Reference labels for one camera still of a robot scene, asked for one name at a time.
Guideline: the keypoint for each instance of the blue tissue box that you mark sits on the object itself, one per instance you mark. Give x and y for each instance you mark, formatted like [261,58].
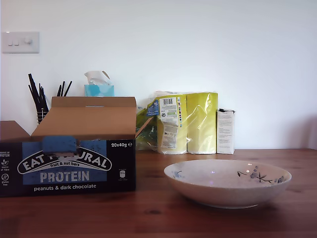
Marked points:
[99,90]

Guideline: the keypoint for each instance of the small white printed carton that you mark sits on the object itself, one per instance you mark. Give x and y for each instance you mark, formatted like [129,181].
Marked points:
[225,131]

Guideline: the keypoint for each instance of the white floral ceramic plate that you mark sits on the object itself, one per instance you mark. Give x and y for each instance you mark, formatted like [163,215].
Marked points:
[223,193]

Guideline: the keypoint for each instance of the Eat Natural carton box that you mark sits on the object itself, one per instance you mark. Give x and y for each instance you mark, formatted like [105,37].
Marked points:
[62,173]

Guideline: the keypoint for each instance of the green plastic bag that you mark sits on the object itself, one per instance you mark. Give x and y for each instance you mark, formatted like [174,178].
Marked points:
[146,134]

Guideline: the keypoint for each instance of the yellow-green paper towel pack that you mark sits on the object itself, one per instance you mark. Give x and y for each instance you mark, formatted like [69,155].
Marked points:
[198,124]

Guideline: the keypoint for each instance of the white tissue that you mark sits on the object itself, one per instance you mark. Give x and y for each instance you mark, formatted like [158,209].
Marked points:
[94,77]

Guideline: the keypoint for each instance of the black thin stick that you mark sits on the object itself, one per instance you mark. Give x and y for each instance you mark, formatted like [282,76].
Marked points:
[33,96]
[62,88]
[41,93]
[68,88]
[59,90]
[37,90]

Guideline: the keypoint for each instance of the white wall light switch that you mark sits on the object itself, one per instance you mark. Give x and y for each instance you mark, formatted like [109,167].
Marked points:
[22,47]

